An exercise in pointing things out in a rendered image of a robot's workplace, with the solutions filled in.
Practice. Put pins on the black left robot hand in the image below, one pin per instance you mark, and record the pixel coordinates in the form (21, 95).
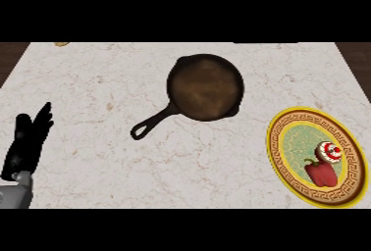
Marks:
(26, 143)

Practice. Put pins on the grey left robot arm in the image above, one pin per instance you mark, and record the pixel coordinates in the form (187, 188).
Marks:
(16, 192)

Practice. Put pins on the dark cast iron pan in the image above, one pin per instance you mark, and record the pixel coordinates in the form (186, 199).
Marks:
(206, 88)

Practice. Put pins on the yellow patterned plate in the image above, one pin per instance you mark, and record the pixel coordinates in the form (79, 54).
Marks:
(296, 140)

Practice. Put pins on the red white frosted cupcake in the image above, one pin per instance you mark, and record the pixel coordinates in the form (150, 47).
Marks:
(330, 152)

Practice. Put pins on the tan round object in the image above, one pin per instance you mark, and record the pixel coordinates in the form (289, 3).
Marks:
(61, 43)

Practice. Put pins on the red bell pepper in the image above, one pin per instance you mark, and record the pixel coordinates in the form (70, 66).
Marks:
(322, 173)

